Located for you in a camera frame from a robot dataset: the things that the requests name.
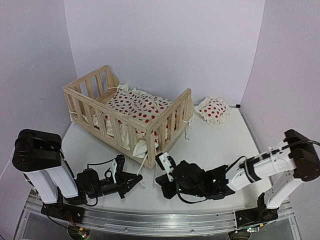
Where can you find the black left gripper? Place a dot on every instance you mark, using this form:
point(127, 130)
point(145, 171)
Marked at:
point(123, 185)

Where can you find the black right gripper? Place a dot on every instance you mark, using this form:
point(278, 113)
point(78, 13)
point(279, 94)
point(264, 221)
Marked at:
point(163, 181)

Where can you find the strawberry print ruffled mattress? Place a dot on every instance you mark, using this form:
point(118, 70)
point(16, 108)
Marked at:
point(136, 104)

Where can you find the wooden pet bed frame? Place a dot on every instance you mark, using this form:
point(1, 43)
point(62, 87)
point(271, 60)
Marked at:
point(86, 98)

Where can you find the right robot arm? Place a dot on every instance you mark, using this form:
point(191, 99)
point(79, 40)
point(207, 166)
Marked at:
point(295, 158)

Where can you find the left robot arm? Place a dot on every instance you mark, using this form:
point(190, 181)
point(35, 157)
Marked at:
point(39, 156)

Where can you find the strawberry print small pillow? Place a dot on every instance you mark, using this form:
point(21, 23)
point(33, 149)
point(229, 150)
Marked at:
point(213, 110)

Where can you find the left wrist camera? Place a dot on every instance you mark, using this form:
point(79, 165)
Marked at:
point(117, 165)

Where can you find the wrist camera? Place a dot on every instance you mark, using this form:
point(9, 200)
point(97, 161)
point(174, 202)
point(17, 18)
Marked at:
point(117, 165)
point(166, 163)

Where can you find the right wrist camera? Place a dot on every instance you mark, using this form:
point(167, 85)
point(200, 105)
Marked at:
point(166, 163)

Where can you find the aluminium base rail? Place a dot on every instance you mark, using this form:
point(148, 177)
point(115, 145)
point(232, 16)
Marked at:
point(145, 212)

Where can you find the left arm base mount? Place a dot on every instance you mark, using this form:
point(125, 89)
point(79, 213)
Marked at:
point(61, 211)

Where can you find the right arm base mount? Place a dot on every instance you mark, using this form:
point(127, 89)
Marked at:
point(257, 215)

